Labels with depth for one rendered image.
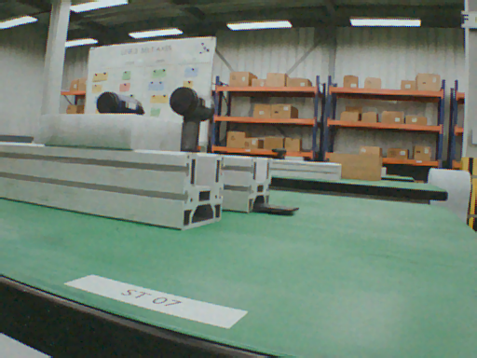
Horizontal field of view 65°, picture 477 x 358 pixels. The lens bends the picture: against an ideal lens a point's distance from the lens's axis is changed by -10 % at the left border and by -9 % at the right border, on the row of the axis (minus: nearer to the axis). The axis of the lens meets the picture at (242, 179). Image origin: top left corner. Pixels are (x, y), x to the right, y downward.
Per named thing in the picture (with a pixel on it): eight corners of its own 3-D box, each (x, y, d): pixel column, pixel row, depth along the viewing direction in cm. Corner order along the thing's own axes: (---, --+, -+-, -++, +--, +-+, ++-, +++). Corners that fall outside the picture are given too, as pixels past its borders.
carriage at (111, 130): (38, 164, 52) (41, 114, 52) (92, 164, 62) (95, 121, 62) (129, 172, 46) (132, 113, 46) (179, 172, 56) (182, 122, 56)
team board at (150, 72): (65, 229, 408) (76, 43, 398) (96, 224, 455) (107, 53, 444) (189, 254, 353) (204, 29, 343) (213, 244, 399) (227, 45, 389)
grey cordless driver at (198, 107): (157, 193, 82) (165, 85, 81) (192, 187, 102) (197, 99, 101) (193, 197, 81) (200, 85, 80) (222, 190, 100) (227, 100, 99)
